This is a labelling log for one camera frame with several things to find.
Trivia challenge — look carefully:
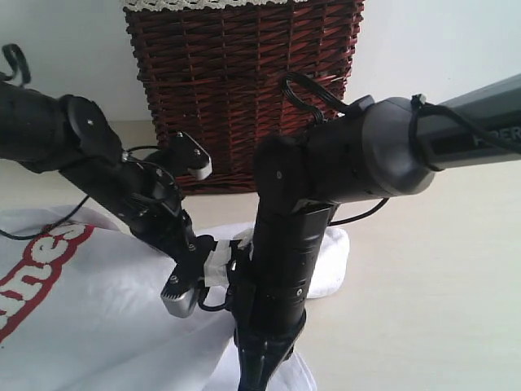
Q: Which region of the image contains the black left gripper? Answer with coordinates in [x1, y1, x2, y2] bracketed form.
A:
[116, 158, 212, 264]

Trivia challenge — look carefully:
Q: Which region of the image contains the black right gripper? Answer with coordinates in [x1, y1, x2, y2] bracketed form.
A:
[227, 252, 306, 391]

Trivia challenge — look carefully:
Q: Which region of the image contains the white t-shirt red lettering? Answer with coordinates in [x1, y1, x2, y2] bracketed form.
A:
[0, 203, 352, 391]

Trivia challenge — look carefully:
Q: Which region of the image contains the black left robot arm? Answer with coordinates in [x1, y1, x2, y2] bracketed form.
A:
[1, 82, 213, 263]

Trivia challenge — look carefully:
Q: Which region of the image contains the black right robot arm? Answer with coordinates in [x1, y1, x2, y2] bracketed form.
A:
[227, 76, 520, 390]

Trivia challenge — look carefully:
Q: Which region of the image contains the dark red wicker basket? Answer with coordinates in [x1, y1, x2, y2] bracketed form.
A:
[122, 1, 365, 195]

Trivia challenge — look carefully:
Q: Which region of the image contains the beige lace basket liner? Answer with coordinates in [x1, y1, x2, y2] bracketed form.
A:
[120, 0, 288, 12]

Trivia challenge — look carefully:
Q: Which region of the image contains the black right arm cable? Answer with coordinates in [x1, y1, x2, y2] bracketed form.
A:
[195, 71, 521, 314]

